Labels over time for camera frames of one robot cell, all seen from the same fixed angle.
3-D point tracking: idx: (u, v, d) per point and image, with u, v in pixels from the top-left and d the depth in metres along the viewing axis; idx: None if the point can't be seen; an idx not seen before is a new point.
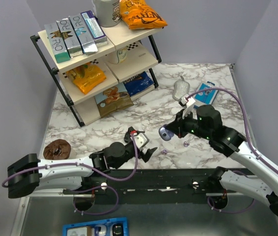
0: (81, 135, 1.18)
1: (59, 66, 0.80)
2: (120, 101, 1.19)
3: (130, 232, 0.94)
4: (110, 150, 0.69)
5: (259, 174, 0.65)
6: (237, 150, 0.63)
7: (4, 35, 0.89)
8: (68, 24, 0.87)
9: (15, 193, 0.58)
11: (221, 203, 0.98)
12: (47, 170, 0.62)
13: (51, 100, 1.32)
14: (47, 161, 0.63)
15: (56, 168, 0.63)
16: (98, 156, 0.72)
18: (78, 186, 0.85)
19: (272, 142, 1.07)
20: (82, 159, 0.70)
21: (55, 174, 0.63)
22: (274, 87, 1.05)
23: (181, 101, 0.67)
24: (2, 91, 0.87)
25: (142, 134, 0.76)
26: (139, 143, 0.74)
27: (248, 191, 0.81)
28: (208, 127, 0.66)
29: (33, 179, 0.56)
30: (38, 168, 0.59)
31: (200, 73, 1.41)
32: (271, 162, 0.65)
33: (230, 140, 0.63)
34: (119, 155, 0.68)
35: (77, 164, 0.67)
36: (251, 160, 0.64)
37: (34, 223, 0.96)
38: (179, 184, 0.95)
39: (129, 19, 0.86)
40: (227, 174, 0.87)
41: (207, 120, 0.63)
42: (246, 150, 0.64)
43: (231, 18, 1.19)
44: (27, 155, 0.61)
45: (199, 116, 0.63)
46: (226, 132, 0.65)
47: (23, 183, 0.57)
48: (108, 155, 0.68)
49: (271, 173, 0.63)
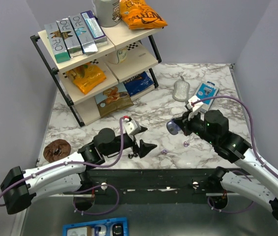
0: (81, 135, 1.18)
1: (59, 66, 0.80)
2: (120, 101, 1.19)
3: (130, 232, 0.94)
4: (100, 138, 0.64)
5: (264, 182, 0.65)
6: (243, 158, 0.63)
7: (4, 36, 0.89)
8: (68, 24, 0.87)
9: (12, 208, 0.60)
11: (221, 203, 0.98)
12: (35, 179, 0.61)
13: (51, 100, 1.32)
14: (33, 170, 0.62)
15: (43, 174, 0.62)
16: (88, 147, 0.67)
18: (79, 186, 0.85)
19: (272, 142, 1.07)
20: (71, 155, 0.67)
21: (45, 180, 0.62)
22: (274, 87, 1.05)
23: (187, 105, 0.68)
24: (2, 92, 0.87)
25: (133, 120, 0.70)
26: (129, 130, 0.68)
27: (249, 194, 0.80)
28: (214, 132, 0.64)
29: (22, 192, 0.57)
30: (23, 180, 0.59)
31: (200, 73, 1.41)
32: (276, 171, 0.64)
33: (235, 147, 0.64)
34: (110, 140, 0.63)
35: (66, 163, 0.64)
36: (256, 167, 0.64)
37: (34, 223, 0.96)
38: (179, 184, 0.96)
39: (129, 19, 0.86)
40: (229, 176, 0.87)
41: (215, 127, 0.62)
42: (252, 158, 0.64)
43: (231, 18, 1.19)
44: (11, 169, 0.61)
45: (208, 122, 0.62)
46: (232, 139, 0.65)
47: (14, 197, 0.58)
48: (98, 143, 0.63)
49: (275, 181, 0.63)
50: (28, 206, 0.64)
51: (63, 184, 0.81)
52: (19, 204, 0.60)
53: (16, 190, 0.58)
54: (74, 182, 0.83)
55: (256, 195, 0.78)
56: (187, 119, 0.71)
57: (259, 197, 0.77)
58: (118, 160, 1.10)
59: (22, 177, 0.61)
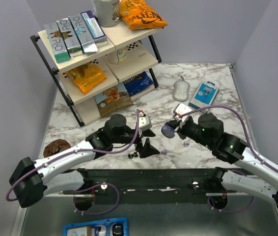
0: (81, 135, 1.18)
1: (59, 66, 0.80)
2: (120, 101, 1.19)
3: (130, 232, 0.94)
4: (112, 122, 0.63)
5: (266, 178, 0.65)
6: (242, 158, 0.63)
7: (4, 36, 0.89)
8: (68, 24, 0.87)
9: (25, 198, 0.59)
11: (220, 203, 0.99)
12: (46, 168, 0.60)
13: (51, 100, 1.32)
14: (43, 159, 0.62)
15: (55, 163, 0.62)
16: (97, 134, 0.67)
18: (82, 184, 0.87)
19: (272, 142, 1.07)
20: (80, 143, 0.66)
21: (57, 168, 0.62)
22: (274, 87, 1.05)
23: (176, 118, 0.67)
24: (2, 91, 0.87)
25: (147, 116, 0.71)
26: (141, 124, 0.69)
27: (251, 191, 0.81)
28: (210, 136, 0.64)
29: (36, 181, 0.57)
30: (36, 169, 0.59)
31: (200, 73, 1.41)
32: (275, 165, 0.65)
33: (232, 148, 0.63)
34: (122, 125, 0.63)
35: (76, 151, 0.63)
36: (256, 165, 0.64)
37: (34, 223, 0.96)
38: (179, 184, 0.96)
39: (129, 19, 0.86)
40: (228, 175, 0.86)
41: (210, 130, 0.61)
42: (250, 157, 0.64)
43: (231, 18, 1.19)
44: (20, 161, 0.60)
45: (203, 127, 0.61)
46: (227, 140, 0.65)
47: (29, 187, 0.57)
48: (111, 127, 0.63)
49: (277, 176, 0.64)
50: (42, 195, 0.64)
51: (69, 180, 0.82)
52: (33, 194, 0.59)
53: (29, 180, 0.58)
54: (77, 179, 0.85)
55: (258, 191, 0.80)
56: (179, 128, 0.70)
57: (262, 193, 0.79)
58: (118, 160, 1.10)
59: (34, 166, 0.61)
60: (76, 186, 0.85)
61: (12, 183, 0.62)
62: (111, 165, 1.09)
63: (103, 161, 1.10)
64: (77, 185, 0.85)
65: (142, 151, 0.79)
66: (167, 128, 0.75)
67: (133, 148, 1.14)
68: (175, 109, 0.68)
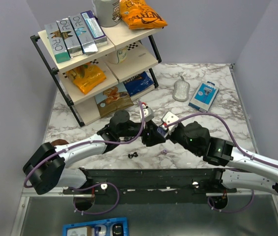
0: (81, 135, 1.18)
1: (59, 66, 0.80)
2: (120, 101, 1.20)
3: (130, 232, 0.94)
4: (117, 119, 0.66)
5: (260, 172, 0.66)
6: (232, 159, 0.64)
7: (4, 35, 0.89)
8: (68, 24, 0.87)
9: (42, 183, 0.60)
11: (220, 203, 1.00)
12: (67, 153, 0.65)
13: (51, 100, 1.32)
14: (64, 145, 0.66)
15: (74, 149, 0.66)
16: (106, 131, 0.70)
18: (85, 179, 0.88)
19: (272, 142, 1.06)
20: (92, 136, 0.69)
21: (75, 155, 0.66)
22: (275, 87, 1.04)
23: (163, 127, 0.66)
24: (2, 92, 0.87)
25: (149, 107, 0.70)
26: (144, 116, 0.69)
27: (251, 186, 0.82)
28: (198, 144, 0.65)
29: (59, 163, 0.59)
30: (58, 153, 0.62)
31: (200, 73, 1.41)
32: (264, 158, 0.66)
33: (221, 151, 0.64)
34: (126, 120, 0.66)
35: (91, 141, 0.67)
36: (247, 162, 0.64)
37: (34, 223, 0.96)
38: (179, 184, 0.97)
39: (129, 19, 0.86)
40: (227, 175, 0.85)
41: (198, 138, 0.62)
42: (239, 155, 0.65)
43: (230, 18, 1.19)
44: (41, 145, 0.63)
45: (189, 137, 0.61)
46: (215, 144, 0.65)
47: (49, 169, 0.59)
48: (116, 124, 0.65)
49: (269, 168, 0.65)
50: (56, 182, 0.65)
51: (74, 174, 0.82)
52: (51, 178, 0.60)
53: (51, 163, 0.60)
54: (81, 177, 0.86)
55: (258, 185, 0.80)
56: (169, 134, 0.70)
57: (261, 186, 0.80)
58: (118, 160, 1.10)
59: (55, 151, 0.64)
60: (79, 184, 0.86)
61: (27, 169, 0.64)
62: (111, 165, 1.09)
63: (103, 161, 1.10)
64: (80, 182, 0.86)
65: (147, 141, 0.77)
66: (161, 131, 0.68)
67: (133, 148, 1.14)
68: (162, 118, 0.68)
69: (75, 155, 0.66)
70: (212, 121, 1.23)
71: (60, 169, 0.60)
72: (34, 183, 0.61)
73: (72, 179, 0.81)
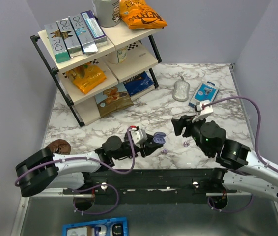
0: (82, 135, 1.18)
1: (59, 66, 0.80)
2: (120, 101, 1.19)
3: (130, 232, 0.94)
4: (107, 146, 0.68)
5: (271, 180, 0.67)
6: (246, 163, 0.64)
7: (4, 36, 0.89)
8: (68, 24, 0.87)
9: (30, 190, 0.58)
11: (220, 203, 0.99)
12: (62, 164, 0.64)
13: (51, 100, 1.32)
14: (61, 156, 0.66)
15: (69, 162, 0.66)
16: (103, 151, 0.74)
18: (82, 184, 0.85)
19: (272, 142, 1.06)
20: (90, 153, 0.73)
21: (69, 168, 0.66)
22: (275, 87, 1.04)
23: (197, 106, 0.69)
24: (2, 92, 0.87)
25: (140, 129, 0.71)
26: (135, 139, 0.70)
27: (257, 191, 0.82)
28: (212, 144, 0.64)
29: (52, 172, 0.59)
30: (54, 162, 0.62)
31: (200, 73, 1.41)
32: None
33: (236, 155, 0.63)
34: (116, 148, 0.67)
35: (87, 159, 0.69)
36: (261, 169, 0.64)
37: (34, 223, 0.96)
38: (179, 184, 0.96)
39: (129, 19, 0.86)
40: (230, 176, 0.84)
41: (214, 140, 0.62)
42: (254, 161, 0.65)
43: (230, 18, 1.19)
44: (41, 150, 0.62)
45: (206, 137, 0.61)
46: (230, 147, 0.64)
47: (41, 176, 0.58)
48: (107, 150, 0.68)
49: None
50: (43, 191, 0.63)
51: (69, 178, 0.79)
52: (40, 186, 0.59)
53: (44, 170, 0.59)
54: (78, 180, 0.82)
55: (262, 191, 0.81)
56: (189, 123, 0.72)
57: (265, 192, 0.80)
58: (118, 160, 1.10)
59: (51, 159, 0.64)
60: (76, 186, 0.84)
61: (19, 169, 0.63)
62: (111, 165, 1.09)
63: None
64: (77, 185, 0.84)
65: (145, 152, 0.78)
66: (159, 137, 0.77)
67: None
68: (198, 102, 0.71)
69: (68, 168, 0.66)
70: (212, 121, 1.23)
71: (50, 179, 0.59)
72: (21, 185, 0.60)
73: (68, 182, 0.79)
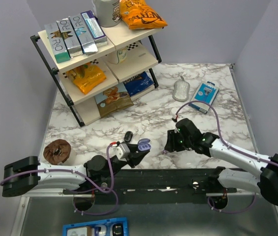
0: (82, 135, 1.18)
1: (59, 66, 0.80)
2: (120, 101, 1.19)
3: (130, 231, 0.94)
4: (90, 164, 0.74)
5: (236, 162, 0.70)
6: (210, 145, 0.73)
7: (4, 36, 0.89)
8: (68, 24, 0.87)
9: (11, 192, 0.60)
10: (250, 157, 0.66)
11: (220, 203, 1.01)
12: (45, 174, 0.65)
13: (51, 100, 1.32)
14: (46, 165, 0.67)
15: (53, 173, 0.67)
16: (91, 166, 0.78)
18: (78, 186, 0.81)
19: (272, 142, 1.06)
20: (78, 166, 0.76)
21: (51, 179, 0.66)
22: (274, 87, 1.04)
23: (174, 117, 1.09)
24: (2, 92, 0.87)
25: (122, 145, 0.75)
26: (119, 155, 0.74)
27: (244, 184, 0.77)
28: (186, 135, 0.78)
29: (32, 181, 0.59)
30: (37, 171, 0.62)
31: (200, 73, 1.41)
32: (242, 149, 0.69)
33: (205, 141, 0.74)
34: (97, 168, 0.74)
35: (72, 172, 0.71)
36: (224, 151, 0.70)
37: (34, 223, 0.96)
38: (179, 184, 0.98)
39: (129, 19, 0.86)
40: (225, 172, 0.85)
41: (184, 130, 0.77)
42: (219, 143, 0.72)
43: (230, 18, 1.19)
44: (28, 157, 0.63)
45: (177, 127, 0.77)
46: (203, 136, 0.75)
47: (22, 183, 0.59)
48: (90, 168, 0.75)
49: (241, 157, 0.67)
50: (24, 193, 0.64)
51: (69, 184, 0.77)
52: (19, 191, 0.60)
53: (25, 177, 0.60)
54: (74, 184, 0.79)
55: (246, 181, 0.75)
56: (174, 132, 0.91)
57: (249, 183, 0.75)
58: None
59: (36, 168, 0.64)
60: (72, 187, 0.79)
61: (7, 170, 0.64)
62: None
63: None
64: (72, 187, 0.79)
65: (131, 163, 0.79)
66: (144, 145, 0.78)
67: None
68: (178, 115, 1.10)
69: (51, 179, 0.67)
70: (212, 121, 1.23)
71: (31, 186, 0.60)
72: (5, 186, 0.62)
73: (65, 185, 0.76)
